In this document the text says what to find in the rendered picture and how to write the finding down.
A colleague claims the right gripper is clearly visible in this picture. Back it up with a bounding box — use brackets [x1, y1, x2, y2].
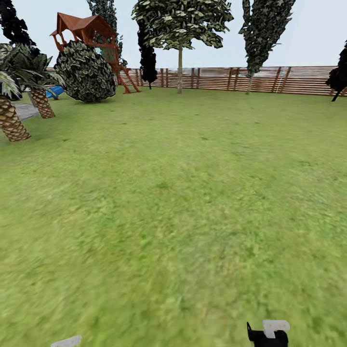
[248, 327, 288, 347]

